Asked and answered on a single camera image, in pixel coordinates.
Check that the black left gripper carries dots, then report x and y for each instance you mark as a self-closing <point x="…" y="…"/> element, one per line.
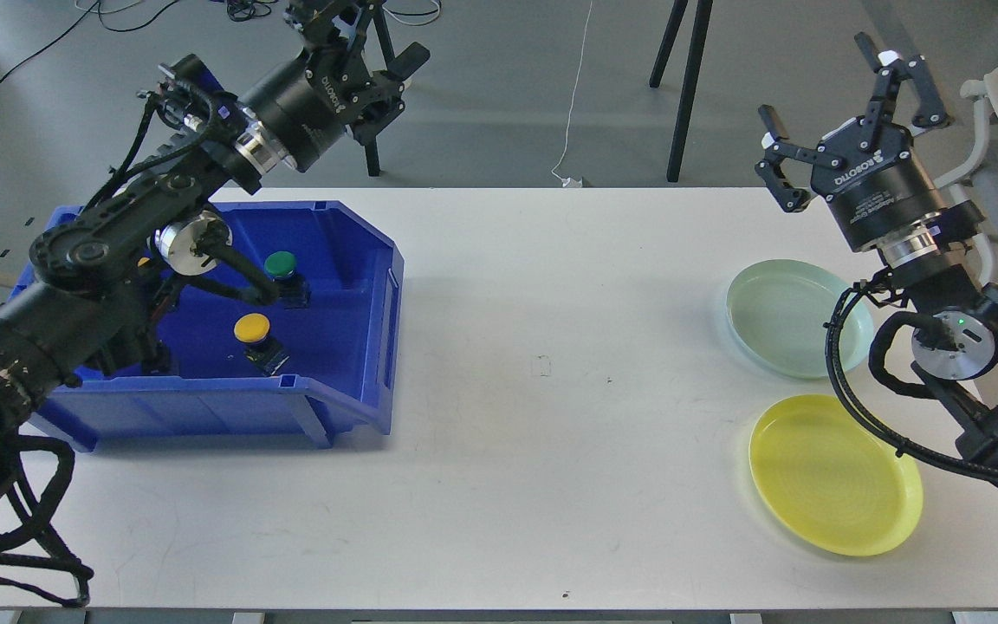
<point x="307" y="104"/>

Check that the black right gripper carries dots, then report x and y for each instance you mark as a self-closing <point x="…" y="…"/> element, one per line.
<point x="873" y="194"/>

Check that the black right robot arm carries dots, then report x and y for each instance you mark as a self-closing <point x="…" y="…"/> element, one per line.
<point x="941" y="343"/>

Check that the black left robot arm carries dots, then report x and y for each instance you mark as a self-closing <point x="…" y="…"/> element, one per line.
<point x="104" y="281"/>

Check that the pale green plate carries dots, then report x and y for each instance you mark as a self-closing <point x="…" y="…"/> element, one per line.
<point x="776" y="311"/>

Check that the green push button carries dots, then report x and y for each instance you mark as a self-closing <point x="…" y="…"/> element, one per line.
<point x="293" y="288"/>

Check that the yellow plate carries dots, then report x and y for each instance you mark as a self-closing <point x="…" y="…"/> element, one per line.
<point x="831" y="483"/>

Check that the blue plastic storage bin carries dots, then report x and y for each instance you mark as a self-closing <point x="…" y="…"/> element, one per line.
<point x="341" y="347"/>

